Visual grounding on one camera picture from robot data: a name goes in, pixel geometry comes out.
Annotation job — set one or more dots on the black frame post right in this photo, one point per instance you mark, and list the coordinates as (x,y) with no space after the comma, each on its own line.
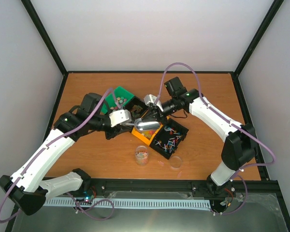
(275,6)

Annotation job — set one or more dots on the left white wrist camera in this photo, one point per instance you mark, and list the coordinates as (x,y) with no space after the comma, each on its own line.
(122,116)

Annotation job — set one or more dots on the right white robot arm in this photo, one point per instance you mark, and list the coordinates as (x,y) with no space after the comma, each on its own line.
(239,147)

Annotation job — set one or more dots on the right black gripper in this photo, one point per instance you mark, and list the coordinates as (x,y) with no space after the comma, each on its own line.
(155,112)

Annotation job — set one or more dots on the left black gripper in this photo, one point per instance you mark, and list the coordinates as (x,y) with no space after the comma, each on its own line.
(120,129)

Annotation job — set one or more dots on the metal scoop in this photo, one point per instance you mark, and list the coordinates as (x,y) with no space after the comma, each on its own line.
(141,126)

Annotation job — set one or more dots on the yellow plastic bin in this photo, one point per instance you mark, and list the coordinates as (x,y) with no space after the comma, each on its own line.
(146,136)

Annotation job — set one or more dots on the black frame post left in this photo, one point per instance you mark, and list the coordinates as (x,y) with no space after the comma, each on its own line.
(44,35)

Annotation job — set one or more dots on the black frame post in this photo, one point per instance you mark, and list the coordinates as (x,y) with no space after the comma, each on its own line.
(275,6)
(44,35)

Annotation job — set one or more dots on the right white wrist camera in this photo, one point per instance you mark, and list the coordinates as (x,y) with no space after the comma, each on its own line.
(151,99)

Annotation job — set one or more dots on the clear jar lid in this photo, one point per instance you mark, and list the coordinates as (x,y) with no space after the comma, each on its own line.
(175,162)

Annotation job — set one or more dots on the green plastic bin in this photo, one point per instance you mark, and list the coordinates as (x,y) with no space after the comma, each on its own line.
(122,97)

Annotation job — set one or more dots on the black bin with popsicle candies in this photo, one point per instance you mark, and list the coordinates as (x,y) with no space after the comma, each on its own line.
(136,107)

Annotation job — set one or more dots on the clear plastic jar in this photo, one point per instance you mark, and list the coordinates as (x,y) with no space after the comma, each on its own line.
(141,155)

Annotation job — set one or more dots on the black aluminium rail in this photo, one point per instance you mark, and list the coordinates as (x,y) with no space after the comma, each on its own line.
(198,188)

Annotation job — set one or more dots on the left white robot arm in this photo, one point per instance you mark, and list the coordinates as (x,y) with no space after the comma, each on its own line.
(27,187)

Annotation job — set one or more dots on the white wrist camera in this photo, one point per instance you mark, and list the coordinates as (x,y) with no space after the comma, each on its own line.
(122,116)
(151,99)

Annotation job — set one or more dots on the light blue cable duct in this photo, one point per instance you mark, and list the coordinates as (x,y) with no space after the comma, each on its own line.
(131,203)

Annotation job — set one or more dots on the black bin with lollipops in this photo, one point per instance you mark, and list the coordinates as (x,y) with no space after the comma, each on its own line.
(168,138)

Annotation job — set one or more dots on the metal base plate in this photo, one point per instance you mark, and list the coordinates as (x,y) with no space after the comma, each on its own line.
(255,213)

